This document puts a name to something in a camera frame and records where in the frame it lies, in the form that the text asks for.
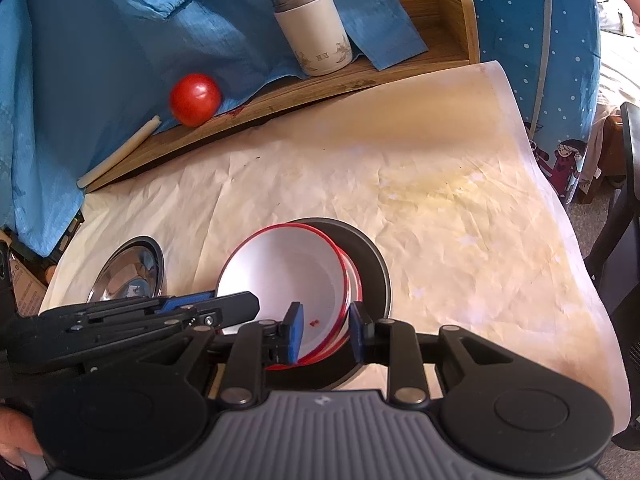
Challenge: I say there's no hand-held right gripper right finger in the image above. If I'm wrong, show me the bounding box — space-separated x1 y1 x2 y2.
348 301 538 406

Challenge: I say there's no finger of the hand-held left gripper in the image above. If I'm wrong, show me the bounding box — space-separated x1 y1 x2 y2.
70 291 262 346
85 291 217 317

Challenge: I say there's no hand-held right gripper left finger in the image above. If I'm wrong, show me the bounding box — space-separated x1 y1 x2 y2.
135 301 306 406

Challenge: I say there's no red-rimmed white bowl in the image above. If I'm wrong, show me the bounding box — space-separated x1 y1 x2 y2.
260 221 361 372
215 225 351 356

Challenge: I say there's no black round plate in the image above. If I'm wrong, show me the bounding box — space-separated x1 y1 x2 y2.
265 217 393 392

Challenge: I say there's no stainless steel plate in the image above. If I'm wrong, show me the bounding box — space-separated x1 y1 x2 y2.
86 236 166 303

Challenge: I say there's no person's left hand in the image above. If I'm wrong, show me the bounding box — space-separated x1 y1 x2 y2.
0 405 43 468

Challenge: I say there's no cardboard box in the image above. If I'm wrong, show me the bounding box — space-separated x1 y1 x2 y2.
10 255 48 318

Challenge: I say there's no cream white stick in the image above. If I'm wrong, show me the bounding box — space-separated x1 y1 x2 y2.
76 115 162 188

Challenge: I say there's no cream paper table cover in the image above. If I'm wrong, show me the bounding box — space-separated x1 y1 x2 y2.
39 60 632 436

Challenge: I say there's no red tomato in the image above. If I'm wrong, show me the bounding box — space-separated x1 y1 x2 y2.
169 73 223 128

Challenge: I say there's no wooden shelf board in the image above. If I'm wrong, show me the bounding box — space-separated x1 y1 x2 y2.
82 0 482 195

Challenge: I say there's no blue garment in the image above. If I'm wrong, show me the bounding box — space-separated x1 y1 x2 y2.
0 0 430 258

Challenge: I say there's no black chair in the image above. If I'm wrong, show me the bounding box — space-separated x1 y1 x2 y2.
582 101 640 451

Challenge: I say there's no white insulated cup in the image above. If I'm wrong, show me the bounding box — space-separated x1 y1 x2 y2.
271 0 354 77

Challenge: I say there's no blue dotted fabric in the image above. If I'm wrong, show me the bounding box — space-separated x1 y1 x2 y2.
360 0 601 206

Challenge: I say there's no beige bedding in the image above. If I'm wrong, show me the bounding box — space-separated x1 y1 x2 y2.
592 0 640 121

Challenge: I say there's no white pipe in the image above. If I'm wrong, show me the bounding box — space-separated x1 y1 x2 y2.
527 0 568 136

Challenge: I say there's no black metal frame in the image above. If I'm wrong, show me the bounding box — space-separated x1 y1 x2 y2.
0 210 86 266

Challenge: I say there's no wooden bed frame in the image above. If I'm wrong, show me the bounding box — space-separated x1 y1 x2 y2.
577 115 623 206

